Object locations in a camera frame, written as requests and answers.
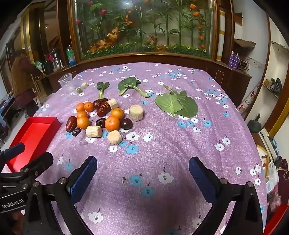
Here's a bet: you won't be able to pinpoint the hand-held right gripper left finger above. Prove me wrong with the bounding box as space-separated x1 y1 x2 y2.
24 155 98 235

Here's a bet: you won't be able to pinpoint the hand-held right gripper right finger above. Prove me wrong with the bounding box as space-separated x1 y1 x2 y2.
188 156 263 235

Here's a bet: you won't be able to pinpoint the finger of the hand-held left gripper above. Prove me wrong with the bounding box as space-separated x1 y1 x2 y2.
14 152 54 181
0 143 25 161

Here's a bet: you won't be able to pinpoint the red cardboard box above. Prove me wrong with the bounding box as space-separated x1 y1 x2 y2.
1 117 61 173

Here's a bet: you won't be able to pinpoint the peeled sugarcane piece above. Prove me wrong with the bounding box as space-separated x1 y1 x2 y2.
85 126 103 138
107 130 122 145

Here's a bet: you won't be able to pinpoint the large red date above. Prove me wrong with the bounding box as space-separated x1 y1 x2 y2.
93 98 109 111
97 101 112 117
65 116 78 133

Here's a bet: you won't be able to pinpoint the square-cut sugarcane piece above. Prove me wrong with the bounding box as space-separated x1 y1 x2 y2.
107 98 120 110

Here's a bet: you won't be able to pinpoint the large round sugarcane piece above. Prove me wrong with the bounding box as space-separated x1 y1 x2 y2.
129 104 144 122

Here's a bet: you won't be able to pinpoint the purple floral tablecloth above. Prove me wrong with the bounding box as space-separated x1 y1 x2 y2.
34 62 269 235

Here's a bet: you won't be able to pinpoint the white plastic bag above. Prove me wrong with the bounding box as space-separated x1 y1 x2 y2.
266 161 280 193

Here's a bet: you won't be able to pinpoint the green teapot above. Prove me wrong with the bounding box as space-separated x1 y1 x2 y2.
247 113 263 137

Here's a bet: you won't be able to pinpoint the large bok choy leaves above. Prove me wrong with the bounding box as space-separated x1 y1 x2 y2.
154 84 199 119

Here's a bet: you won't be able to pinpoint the clear plastic cup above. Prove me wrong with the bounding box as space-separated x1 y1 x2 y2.
58 73 76 94

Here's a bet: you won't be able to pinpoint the dark kettle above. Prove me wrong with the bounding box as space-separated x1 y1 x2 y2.
42 60 53 75

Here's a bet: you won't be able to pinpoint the small bok choy stalk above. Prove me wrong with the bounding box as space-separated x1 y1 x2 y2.
97 82 110 100

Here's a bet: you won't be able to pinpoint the steel thermos flask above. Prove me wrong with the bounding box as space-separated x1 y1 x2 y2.
50 48 61 68

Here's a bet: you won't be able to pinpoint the medium bok choy leaf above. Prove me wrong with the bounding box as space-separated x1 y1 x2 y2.
117 77 150 98

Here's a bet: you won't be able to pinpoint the plastic water bottle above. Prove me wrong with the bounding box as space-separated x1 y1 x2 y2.
66 45 76 66

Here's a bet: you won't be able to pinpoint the rolled white yellow scroll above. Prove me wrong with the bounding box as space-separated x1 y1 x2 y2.
216 10 226 62

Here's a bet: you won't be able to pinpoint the glass case of artificial plants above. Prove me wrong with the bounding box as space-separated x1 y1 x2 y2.
69 0 218 61

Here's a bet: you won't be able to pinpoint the wire basket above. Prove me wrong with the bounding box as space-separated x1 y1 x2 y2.
238 56 252 71

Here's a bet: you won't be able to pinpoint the wooden wall shelf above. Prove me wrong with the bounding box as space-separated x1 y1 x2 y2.
234 38 256 48

